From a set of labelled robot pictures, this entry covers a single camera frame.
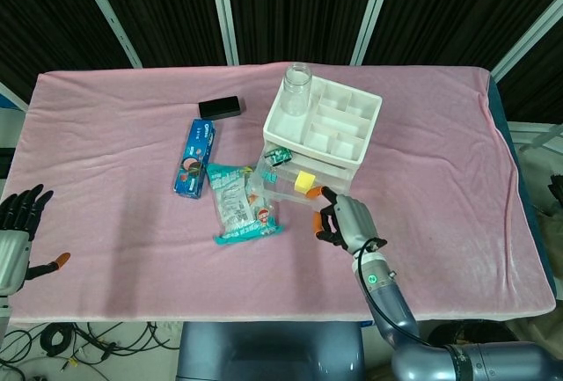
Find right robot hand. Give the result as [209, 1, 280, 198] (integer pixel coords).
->
[305, 185, 389, 254]

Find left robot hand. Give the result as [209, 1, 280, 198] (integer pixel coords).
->
[0, 183, 71, 297]

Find yellow block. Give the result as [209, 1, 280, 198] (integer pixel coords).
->
[293, 171, 317, 194]

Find clear plastic drawer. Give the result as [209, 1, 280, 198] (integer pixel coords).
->
[250, 144, 354, 207]

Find teal snack bag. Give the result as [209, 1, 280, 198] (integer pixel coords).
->
[206, 162, 283, 248]

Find pink tablecloth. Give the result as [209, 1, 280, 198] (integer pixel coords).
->
[8, 62, 557, 325]

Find clear plastic jar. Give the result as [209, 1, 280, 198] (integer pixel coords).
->
[281, 62, 314, 118]

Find blue-grey robot torso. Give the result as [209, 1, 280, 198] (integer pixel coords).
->
[175, 321, 366, 381]

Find blue cookie box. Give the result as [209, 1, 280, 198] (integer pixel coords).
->
[172, 118, 217, 200]

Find black rectangular box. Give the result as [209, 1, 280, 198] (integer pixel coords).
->
[197, 95, 243, 120]

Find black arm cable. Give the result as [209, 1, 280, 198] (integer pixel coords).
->
[356, 242, 446, 348]

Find white compartment organizer tray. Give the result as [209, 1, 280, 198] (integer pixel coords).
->
[261, 73, 384, 200]

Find black floor cables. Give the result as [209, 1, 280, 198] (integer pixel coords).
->
[0, 320, 178, 381]

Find white partition post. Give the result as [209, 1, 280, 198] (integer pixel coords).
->
[349, 0, 399, 66]
[491, 0, 563, 82]
[208, 0, 240, 66]
[71, 0, 143, 70]

